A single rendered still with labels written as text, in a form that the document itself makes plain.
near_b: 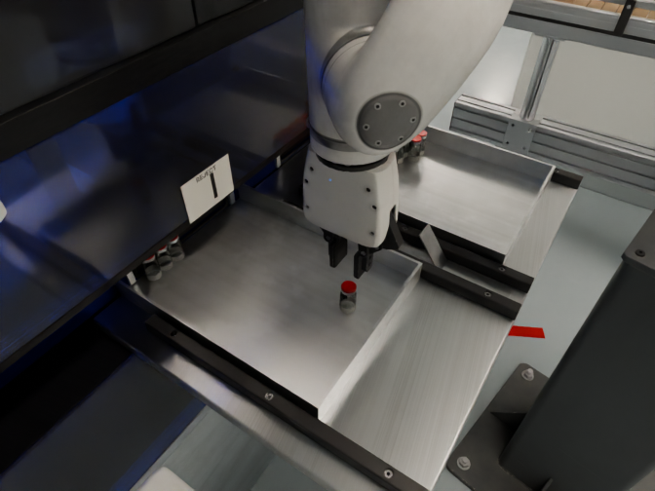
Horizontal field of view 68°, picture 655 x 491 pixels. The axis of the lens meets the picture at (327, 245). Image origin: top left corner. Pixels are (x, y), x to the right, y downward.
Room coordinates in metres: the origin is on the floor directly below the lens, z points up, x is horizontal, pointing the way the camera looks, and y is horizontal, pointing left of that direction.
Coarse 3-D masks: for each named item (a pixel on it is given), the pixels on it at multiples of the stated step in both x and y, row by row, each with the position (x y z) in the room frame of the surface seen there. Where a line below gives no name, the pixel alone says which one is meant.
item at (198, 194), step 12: (216, 168) 0.52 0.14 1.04; (228, 168) 0.53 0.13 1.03; (192, 180) 0.48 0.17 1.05; (204, 180) 0.50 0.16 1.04; (216, 180) 0.51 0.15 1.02; (228, 180) 0.53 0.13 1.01; (192, 192) 0.48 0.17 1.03; (204, 192) 0.49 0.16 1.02; (228, 192) 0.53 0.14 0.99; (192, 204) 0.47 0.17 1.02; (204, 204) 0.49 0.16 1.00; (192, 216) 0.47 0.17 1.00
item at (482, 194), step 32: (448, 160) 0.76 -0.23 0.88; (480, 160) 0.76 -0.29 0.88; (512, 160) 0.74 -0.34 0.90; (416, 192) 0.67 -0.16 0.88; (448, 192) 0.67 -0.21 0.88; (480, 192) 0.67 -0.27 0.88; (512, 192) 0.67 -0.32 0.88; (416, 224) 0.56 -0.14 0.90; (448, 224) 0.58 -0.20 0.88; (480, 224) 0.58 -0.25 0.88; (512, 224) 0.58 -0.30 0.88
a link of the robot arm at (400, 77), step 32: (416, 0) 0.32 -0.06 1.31; (448, 0) 0.32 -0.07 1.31; (480, 0) 0.33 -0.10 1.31; (512, 0) 0.35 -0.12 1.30; (384, 32) 0.32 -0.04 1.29; (416, 32) 0.31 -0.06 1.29; (448, 32) 0.31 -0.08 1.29; (480, 32) 0.32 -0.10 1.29; (352, 64) 0.32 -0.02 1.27; (384, 64) 0.31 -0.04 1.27; (416, 64) 0.31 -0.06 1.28; (448, 64) 0.31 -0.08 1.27; (352, 96) 0.31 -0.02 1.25; (384, 96) 0.30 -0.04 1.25; (416, 96) 0.31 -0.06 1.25; (448, 96) 0.32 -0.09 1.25; (352, 128) 0.30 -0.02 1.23; (384, 128) 0.30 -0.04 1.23; (416, 128) 0.31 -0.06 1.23
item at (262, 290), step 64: (256, 192) 0.63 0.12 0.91; (192, 256) 0.51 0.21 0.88; (256, 256) 0.51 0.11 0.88; (320, 256) 0.51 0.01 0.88; (384, 256) 0.50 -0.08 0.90; (192, 320) 0.39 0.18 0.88; (256, 320) 0.39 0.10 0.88; (320, 320) 0.39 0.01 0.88; (384, 320) 0.38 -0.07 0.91; (320, 384) 0.30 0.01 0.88
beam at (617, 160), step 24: (456, 120) 1.59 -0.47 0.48; (480, 120) 1.54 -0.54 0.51; (504, 120) 1.50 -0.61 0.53; (552, 120) 1.47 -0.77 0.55; (504, 144) 1.49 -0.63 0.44; (528, 144) 1.44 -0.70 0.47; (552, 144) 1.40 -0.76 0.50; (576, 144) 1.36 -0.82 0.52; (600, 144) 1.33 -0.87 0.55; (624, 144) 1.33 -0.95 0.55; (576, 168) 1.35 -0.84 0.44; (600, 168) 1.31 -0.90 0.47; (624, 168) 1.28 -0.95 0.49; (648, 168) 1.24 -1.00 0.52; (648, 192) 1.22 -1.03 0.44
